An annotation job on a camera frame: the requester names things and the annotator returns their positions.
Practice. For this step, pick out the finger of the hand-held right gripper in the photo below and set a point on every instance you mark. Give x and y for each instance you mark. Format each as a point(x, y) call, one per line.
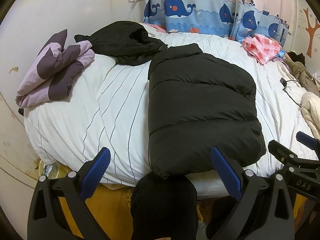
point(306, 138)
point(280, 150)

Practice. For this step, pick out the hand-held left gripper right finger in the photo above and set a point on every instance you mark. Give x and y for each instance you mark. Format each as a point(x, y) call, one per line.
point(225, 172)

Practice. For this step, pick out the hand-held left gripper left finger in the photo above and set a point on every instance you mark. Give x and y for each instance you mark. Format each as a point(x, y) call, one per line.
point(96, 170)

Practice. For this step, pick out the black puffer jacket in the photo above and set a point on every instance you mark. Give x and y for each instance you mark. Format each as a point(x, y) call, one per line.
point(200, 100)

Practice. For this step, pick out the cream puffer jacket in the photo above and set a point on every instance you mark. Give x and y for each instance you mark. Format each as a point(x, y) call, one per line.
point(311, 110)

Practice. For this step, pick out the clear plastic bag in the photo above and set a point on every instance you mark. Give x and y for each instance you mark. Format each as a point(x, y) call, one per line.
point(52, 170)

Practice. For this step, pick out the white striped bed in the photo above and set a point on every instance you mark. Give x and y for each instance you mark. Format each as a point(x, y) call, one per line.
point(100, 110)

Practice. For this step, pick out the khaki coat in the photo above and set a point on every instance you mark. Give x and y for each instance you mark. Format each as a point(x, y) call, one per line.
point(302, 72)

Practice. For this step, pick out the person's left leg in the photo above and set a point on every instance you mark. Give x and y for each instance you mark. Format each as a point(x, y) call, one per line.
point(162, 205)

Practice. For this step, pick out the small black cloth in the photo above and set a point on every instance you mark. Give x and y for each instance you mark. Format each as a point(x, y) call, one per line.
point(297, 56)

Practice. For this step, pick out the pink checked cloth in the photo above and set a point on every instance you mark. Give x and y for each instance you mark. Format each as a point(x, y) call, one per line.
point(262, 47)

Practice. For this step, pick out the purple patchwork quilt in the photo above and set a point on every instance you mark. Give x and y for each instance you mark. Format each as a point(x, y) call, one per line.
point(57, 72)

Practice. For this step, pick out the white wardrobe with tree decal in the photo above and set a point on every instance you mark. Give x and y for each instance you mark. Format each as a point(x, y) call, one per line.
point(311, 30)

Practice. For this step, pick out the black hooded jacket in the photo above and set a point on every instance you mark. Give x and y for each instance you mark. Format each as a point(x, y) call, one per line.
point(120, 40)

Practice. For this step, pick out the whale print curtain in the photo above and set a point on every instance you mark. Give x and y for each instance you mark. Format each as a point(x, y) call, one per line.
point(190, 10)

